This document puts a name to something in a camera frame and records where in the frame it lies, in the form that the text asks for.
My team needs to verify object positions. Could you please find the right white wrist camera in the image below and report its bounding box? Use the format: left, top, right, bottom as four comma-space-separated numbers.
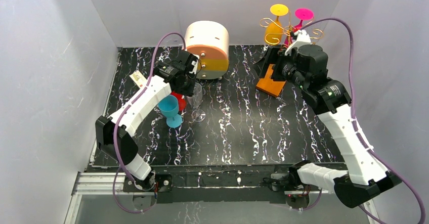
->
285, 30, 312, 56

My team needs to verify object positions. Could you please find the blue wine glass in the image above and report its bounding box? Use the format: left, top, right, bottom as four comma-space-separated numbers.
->
158, 95, 183, 128

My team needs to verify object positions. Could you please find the round pastel drawer cabinet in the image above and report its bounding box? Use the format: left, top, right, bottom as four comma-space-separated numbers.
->
185, 21, 229, 80

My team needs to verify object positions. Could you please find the black front mounting rail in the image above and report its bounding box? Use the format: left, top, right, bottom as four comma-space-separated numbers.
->
124, 163, 322, 205

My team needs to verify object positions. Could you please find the yellow wine glass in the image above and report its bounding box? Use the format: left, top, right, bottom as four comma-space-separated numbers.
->
264, 4, 289, 46

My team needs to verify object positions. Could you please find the wooden rack base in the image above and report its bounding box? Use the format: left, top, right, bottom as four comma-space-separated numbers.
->
256, 64, 286, 98

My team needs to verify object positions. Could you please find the clear wine glass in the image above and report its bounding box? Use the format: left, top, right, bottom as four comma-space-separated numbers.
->
188, 83, 206, 122

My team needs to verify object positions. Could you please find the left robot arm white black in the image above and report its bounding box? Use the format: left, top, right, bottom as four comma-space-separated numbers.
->
95, 50, 199, 181

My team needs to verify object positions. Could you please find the gold wire glass rack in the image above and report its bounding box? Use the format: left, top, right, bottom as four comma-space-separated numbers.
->
260, 8, 314, 48

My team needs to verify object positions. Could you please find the red wine glass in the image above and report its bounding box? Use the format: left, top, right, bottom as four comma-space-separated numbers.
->
171, 92, 186, 111

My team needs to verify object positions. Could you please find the white red small box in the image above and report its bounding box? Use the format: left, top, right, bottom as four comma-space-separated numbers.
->
130, 70, 147, 88

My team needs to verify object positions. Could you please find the magenta wine glass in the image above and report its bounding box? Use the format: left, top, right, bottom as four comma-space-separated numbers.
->
284, 8, 314, 48

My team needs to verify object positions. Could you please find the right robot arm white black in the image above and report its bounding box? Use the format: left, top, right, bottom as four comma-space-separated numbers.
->
254, 44, 401, 208

